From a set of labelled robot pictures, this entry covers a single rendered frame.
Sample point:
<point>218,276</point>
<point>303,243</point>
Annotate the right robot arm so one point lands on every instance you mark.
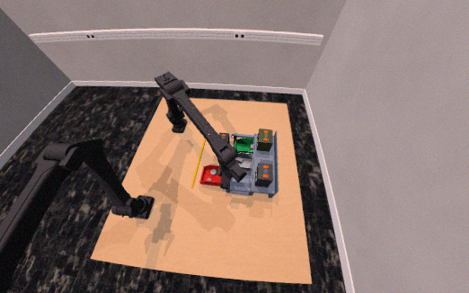
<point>26,213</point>

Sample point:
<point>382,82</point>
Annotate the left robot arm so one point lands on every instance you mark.
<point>227,157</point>

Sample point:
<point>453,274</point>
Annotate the red bin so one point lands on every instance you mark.
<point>216,180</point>

